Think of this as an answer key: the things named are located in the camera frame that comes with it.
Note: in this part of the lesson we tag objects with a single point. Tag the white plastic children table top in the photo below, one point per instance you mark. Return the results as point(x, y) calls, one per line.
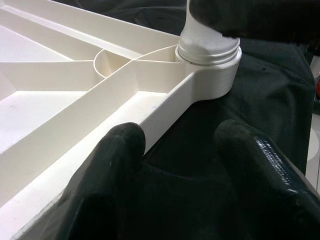
point(75, 100)

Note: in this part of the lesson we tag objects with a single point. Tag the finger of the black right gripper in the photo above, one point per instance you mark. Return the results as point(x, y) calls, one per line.
point(250, 17)

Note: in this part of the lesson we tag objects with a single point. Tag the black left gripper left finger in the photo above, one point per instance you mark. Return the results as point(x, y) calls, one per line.
point(95, 187)

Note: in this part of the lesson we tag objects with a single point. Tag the white plastic table leg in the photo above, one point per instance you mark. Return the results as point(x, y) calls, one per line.
point(200, 42)

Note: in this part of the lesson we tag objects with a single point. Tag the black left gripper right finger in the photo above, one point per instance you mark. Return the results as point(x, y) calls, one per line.
point(270, 187)

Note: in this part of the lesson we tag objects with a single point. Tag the black table cloth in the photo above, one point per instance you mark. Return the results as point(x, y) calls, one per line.
point(250, 100)

